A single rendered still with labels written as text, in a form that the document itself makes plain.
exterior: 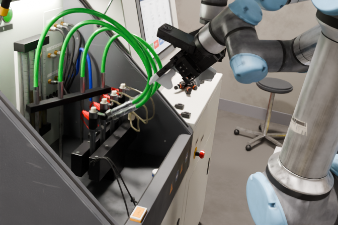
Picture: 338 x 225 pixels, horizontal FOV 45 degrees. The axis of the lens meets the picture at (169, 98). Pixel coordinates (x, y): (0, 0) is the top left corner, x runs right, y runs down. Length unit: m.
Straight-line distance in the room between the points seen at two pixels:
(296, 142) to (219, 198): 2.24
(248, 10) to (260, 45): 0.08
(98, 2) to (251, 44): 0.80
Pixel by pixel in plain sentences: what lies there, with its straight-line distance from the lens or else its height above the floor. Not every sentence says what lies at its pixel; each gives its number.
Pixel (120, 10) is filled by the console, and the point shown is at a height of 1.37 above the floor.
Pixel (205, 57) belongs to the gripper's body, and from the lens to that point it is 1.04.
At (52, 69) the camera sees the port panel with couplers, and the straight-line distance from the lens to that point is 1.59.
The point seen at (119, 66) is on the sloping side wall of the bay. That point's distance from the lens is 1.55.
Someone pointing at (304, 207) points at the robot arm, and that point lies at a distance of 0.75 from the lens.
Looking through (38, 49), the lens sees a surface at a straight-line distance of 1.31.
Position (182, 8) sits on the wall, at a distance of 4.24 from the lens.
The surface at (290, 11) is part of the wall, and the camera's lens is 3.99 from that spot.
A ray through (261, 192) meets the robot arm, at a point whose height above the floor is 1.24.
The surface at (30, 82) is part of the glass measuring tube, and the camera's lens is 1.44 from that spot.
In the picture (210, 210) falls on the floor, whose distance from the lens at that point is 2.79.
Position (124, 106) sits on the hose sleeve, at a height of 1.16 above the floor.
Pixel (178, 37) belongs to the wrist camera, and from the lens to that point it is 1.05.
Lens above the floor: 1.64
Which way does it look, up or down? 22 degrees down
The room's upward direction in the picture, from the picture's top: 6 degrees clockwise
